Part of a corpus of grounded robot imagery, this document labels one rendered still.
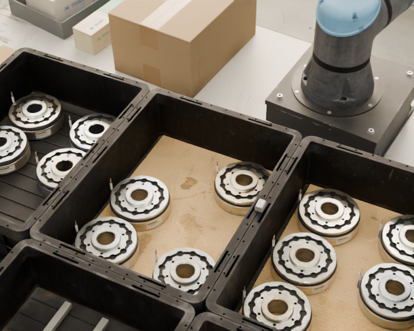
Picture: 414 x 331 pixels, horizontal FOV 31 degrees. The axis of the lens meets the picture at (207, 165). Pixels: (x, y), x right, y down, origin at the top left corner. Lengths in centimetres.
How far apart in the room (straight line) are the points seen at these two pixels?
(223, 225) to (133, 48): 61
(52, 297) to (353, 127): 68
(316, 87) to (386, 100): 15
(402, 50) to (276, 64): 137
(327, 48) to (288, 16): 180
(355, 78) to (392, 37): 169
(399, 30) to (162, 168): 202
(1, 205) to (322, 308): 58
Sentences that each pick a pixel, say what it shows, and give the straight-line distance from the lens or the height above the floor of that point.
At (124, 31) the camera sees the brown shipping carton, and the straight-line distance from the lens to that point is 174.
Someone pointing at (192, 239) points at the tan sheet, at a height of 83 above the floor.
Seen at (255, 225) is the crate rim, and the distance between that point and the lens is 116.
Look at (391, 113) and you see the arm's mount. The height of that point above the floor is 80.
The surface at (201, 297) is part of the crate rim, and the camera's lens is 108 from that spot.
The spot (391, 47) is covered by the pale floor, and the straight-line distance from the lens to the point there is 316.
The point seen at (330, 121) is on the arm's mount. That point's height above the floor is 80.
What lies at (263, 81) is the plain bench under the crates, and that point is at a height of 70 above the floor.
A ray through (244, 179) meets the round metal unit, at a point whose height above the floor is 85.
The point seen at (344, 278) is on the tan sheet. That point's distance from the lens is 123.
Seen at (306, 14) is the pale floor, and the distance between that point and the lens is 330.
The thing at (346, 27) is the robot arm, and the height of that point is 99.
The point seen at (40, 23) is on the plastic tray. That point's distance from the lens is 201.
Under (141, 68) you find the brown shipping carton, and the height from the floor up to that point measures 74.
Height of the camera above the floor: 180
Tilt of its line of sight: 45 degrees down
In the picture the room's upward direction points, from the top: 1 degrees counter-clockwise
